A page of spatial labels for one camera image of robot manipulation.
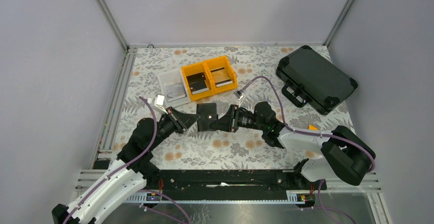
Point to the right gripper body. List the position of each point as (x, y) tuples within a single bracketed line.
[(239, 119)]

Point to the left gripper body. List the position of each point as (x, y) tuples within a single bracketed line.
[(169, 124)]

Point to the black leather card holder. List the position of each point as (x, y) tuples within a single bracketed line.
[(208, 115)]

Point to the white plastic bin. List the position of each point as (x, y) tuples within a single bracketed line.
[(171, 77)]

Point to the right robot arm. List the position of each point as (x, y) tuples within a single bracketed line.
[(344, 155)]

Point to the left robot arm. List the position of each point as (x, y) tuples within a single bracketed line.
[(130, 172)]

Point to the right orange bin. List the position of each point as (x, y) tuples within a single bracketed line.
[(221, 62)]

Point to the orange bin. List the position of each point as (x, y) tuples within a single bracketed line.
[(221, 62), (194, 69)]

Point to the left orange bin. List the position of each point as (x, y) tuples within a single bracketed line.
[(194, 69)]

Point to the floral table mat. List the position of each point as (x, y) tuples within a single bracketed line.
[(245, 149)]

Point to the small orange object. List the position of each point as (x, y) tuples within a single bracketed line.
[(312, 127)]

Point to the black hard case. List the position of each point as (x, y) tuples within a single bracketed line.
[(310, 78)]

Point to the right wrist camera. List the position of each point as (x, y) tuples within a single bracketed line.
[(239, 95)]

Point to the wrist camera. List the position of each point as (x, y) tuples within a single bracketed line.
[(159, 100), (239, 95)]

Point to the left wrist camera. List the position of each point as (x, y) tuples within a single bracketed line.
[(159, 100)]

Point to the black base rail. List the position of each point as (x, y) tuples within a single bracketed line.
[(232, 180)]

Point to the white slotted cable duct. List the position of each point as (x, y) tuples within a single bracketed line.
[(237, 197)]

